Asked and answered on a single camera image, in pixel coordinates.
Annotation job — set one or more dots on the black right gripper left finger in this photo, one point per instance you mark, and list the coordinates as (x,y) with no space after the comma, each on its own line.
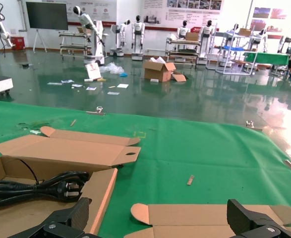
(71,220)

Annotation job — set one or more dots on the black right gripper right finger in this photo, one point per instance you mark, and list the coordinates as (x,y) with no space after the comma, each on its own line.
(249,223)

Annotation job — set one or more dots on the white industrial robot arm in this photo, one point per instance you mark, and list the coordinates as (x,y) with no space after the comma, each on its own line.
(5,34)

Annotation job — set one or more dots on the brown cardboard mailer box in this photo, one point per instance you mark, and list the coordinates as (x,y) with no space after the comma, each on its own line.
(61,151)
(185,215)

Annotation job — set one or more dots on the small white box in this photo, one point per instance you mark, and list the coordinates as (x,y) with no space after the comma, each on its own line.
(154,80)

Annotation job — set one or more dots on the large open cardboard box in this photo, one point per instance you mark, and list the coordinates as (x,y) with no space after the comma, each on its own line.
(157,72)

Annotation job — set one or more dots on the red box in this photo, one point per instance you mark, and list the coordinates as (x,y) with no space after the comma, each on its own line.
(17,43)

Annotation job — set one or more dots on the small closed cardboard box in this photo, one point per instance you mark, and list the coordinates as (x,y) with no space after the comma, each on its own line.
(245,32)
(192,36)

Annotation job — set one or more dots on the metal binder clip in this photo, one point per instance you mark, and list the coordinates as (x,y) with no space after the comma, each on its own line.
(95,113)
(255,129)

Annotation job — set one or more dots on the green table cloth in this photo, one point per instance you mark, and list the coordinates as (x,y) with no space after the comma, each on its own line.
(185,153)

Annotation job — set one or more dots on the clear plastic scrap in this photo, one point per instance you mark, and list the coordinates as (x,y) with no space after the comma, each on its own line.
(33,131)

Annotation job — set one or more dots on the thin wooden stick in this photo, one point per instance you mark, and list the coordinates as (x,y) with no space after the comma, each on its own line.
(73,122)

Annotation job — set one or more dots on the paper sheet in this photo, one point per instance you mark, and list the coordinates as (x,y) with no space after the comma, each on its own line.
(122,86)
(91,88)
(54,83)
(67,81)
(76,85)
(113,93)

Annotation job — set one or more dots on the yellow sponge block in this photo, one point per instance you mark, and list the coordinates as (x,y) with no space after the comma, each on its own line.
(101,79)

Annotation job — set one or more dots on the white paper bag red logo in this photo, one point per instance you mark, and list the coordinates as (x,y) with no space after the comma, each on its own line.
(93,72)

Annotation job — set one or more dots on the blue plastic scrap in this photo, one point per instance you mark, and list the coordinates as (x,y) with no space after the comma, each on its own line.
(123,74)

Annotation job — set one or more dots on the clear plastic bag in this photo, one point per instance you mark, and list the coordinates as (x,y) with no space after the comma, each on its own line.
(113,68)

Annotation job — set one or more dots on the small black object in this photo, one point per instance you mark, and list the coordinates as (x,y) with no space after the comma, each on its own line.
(26,65)

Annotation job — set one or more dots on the table with green cover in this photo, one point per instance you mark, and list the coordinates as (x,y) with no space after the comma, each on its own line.
(266,58)

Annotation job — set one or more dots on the white humanoid on wheeled base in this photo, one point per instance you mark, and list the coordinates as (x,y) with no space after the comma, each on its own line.
(95,49)

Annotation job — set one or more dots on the blue plastic tray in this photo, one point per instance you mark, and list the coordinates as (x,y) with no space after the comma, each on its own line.
(233,47)

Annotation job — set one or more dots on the metal trolley cart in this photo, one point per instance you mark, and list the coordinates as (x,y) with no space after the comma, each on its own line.
(182,47)
(73,36)

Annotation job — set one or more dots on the white humanoid robot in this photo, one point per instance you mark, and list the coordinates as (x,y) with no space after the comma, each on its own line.
(183,31)
(121,29)
(235,26)
(259,38)
(206,31)
(137,28)
(287,38)

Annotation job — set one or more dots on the black display on stand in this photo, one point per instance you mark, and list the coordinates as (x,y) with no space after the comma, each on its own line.
(47,15)

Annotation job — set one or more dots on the white frame shelf rack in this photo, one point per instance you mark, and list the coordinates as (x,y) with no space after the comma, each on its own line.
(224,64)

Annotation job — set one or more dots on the wall poster board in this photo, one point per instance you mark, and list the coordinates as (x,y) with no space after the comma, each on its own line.
(98,12)

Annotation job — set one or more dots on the wall information board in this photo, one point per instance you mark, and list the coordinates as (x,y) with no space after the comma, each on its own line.
(185,17)

